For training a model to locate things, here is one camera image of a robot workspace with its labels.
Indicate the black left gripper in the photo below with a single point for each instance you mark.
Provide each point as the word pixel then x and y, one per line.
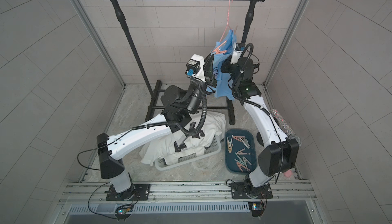
pixel 205 69

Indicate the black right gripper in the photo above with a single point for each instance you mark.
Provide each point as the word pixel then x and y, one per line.
pixel 227 69

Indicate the pink clothespin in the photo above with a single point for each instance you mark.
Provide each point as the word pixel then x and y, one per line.
pixel 218 51

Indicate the light blue t-shirt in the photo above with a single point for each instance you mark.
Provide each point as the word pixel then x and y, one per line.
pixel 221 64

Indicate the pink wire hanger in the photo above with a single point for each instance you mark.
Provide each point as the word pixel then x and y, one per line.
pixel 227 27

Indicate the white t-shirt black print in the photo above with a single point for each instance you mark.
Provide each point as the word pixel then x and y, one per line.
pixel 171 148

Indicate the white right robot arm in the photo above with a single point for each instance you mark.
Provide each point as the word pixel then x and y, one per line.
pixel 280 143

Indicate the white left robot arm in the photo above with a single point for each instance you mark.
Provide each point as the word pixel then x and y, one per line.
pixel 184 110

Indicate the glitter microphone on stand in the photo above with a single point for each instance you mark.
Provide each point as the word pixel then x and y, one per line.
pixel 272 127

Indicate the teal clothespin tray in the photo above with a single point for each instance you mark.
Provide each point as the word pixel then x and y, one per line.
pixel 240 153

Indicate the white laundry basket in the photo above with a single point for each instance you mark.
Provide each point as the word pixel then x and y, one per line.
pixel 214 148

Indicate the pink object on floor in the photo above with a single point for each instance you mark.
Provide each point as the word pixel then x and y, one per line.
pixel 288 174

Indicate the black clothes rack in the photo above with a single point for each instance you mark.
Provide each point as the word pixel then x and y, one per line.
pixel 151 40

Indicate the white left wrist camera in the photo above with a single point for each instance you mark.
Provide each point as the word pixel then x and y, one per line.
pixel 194 67

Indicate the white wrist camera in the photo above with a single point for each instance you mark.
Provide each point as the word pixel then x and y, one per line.
pixel 238 49
pixel 194 67

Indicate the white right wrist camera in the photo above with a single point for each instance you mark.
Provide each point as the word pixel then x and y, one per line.
pixel 238 49

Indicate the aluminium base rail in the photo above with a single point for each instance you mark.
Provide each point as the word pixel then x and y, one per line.
pixel 182 197

